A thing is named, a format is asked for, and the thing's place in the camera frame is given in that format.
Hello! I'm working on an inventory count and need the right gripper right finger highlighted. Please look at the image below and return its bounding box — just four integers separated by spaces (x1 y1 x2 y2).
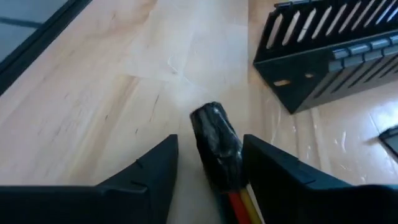
242 134 398 224

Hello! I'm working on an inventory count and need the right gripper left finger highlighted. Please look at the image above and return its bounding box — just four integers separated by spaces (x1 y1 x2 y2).
0 134 180 224

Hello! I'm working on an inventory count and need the red cable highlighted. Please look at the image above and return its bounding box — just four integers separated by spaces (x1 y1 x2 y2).
228 190 253 224

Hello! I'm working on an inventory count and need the black taped bundle end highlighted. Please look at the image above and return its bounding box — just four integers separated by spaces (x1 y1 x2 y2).
189 101 245 194

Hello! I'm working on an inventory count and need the black slotted cable duct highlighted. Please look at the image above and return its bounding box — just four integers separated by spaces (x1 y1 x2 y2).
252 0 398 115

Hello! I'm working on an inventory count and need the black duct cover strip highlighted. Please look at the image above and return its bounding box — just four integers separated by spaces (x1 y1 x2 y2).
378 125 398 157

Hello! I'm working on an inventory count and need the black aluminium table frame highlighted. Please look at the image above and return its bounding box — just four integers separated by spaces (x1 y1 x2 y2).
0 0 93 96

